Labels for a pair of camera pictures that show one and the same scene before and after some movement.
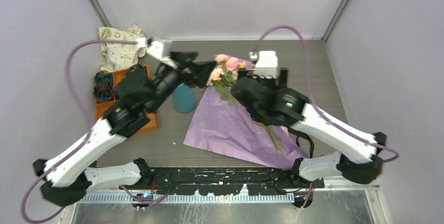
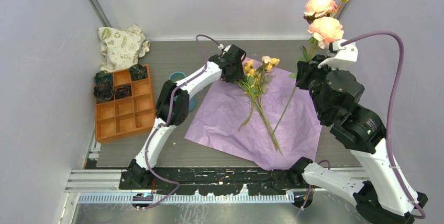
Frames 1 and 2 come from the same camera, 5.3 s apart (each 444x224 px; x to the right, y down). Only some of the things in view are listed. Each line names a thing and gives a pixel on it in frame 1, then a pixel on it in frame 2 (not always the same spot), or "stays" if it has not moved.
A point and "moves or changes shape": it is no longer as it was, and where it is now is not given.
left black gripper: (201, 73) -> (239, 75)
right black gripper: (273, 81) -> (304, 68)
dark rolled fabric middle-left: (103, 92) stays
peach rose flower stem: (215, 77) moves or changes shape
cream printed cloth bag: (117, 57) stays
